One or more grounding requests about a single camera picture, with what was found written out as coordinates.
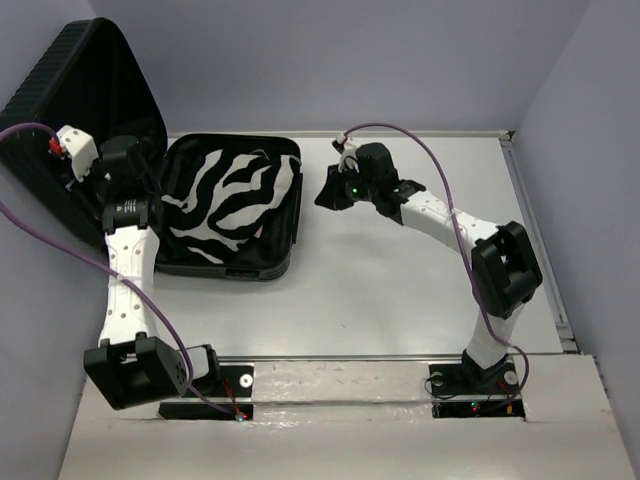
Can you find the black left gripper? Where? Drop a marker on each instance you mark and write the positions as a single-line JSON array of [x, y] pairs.
[[99, 167]]

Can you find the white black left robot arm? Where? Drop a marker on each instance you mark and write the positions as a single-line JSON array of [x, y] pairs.
[[139, 359]]

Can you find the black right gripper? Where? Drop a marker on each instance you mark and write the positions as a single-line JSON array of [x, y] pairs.
[[331, 196]]

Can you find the black ribbed hard suitcase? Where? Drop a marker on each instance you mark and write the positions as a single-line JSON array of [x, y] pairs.
[[89, 79]]

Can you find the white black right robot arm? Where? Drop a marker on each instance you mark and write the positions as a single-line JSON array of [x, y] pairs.
[[499, 259]]

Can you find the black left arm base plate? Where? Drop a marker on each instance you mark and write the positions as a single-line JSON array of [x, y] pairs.
[[233, 393]]

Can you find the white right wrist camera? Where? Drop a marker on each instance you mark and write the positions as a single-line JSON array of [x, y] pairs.
[[347, 148]]

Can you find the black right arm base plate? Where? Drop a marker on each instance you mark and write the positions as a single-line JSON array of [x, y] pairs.
[[456, 397]]

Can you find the black white zebra fleece blanket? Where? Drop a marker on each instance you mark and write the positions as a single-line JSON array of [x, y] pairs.
[[222, 200]]

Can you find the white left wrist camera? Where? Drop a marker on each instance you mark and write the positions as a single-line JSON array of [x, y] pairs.
[[79, 147]]

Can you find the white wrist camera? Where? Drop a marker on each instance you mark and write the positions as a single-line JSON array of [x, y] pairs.
[[347, 148], [79, 147]]

